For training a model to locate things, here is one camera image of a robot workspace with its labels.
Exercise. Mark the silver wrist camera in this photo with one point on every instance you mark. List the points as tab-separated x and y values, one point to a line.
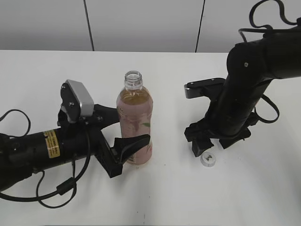
76	101
209	88

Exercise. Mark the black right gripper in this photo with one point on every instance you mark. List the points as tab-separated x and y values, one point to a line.
227	132

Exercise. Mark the white bottle cap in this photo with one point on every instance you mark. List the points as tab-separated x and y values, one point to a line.
207	159

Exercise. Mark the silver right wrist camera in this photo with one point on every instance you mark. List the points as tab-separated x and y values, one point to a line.
209	88

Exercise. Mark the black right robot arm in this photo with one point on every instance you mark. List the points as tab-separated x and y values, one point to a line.
251	67

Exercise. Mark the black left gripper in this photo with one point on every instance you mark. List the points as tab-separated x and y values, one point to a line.
75	138

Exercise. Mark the pink oolong tea bottle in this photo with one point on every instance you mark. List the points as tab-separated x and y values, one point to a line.
134	105

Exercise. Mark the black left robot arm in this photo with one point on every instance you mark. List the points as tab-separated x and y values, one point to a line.
20	157

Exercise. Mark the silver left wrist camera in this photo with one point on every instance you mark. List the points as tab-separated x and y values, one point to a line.
76	101

